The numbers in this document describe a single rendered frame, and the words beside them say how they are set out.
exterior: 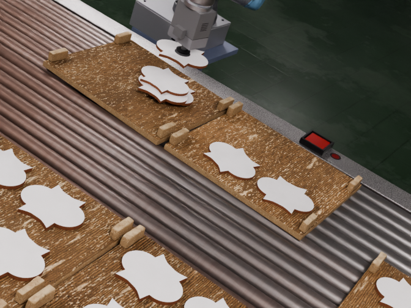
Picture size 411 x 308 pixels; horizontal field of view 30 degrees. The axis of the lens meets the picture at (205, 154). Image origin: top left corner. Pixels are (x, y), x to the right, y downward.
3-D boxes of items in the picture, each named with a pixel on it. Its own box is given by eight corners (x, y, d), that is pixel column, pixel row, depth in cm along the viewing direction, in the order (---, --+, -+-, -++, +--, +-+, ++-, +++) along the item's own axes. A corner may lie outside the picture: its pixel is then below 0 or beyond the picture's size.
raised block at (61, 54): (62, 55, 210) (64, 46, 208) (67, 58, 209) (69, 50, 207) (46, 60, 205) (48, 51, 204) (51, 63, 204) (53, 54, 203)
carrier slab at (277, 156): (236, 111, 217) (238, 107, 216) (359, 189, 203) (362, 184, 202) (162, 148, 190) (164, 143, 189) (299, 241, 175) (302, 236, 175)
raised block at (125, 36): (126, 38, 230) (128, 30, 229) (130, 41, 229) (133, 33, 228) (112, 41, 226) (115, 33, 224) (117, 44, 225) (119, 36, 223)
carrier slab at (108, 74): (126, 42, 232) (128, 37, 231) (232, 110, 217) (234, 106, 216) (42, 65, 205) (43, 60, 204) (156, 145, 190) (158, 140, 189)
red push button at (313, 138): (311, 135, 220) (312, 132, 219) (328, 146, 218) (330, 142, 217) (302, 142, 215) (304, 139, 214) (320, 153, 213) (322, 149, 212)
